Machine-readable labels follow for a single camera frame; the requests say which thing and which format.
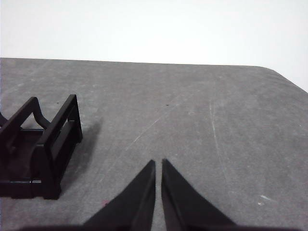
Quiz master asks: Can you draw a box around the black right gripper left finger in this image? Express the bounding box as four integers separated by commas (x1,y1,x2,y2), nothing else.
82,159,157,231

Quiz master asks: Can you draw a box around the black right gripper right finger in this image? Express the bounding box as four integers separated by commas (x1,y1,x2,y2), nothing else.
160,158,238,231

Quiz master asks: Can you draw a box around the black plastic dish rack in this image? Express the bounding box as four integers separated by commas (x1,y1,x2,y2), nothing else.
0,93,84,201

